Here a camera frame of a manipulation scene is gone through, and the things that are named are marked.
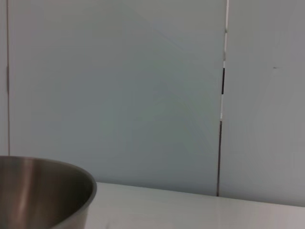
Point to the stainless steel mixing bowl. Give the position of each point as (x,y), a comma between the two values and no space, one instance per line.
(40,195)

